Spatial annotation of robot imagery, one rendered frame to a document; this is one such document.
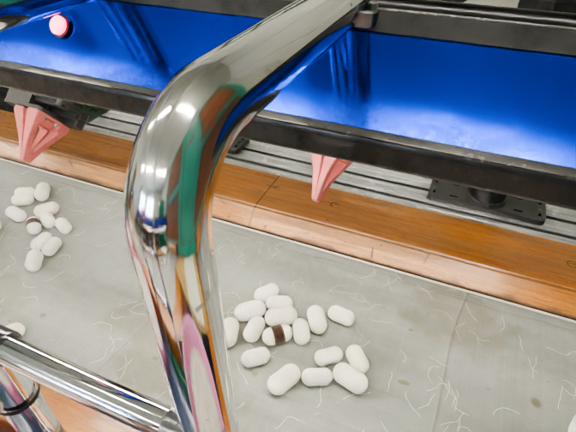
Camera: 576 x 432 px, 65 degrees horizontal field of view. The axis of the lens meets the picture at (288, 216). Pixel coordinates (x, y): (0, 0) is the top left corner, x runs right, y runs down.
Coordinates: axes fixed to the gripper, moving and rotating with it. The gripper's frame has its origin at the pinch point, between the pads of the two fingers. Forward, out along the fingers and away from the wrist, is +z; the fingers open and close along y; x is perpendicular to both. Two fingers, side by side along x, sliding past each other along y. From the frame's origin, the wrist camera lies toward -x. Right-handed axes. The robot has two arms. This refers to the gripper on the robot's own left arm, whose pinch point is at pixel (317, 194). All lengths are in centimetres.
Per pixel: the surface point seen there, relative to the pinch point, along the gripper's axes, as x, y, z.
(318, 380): -2.6, 6.7, 19.1
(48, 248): -0.1, -33.2, 16.2
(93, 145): 14.0, -46.0, -1.9
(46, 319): -4.3, -25.5, 23.5
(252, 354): -3.0, -0.6, 19.0
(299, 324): 0.5, 2.5, 14.7
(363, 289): 8.1, 7.3, 8.5
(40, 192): 5.4, -44.0, 9.2
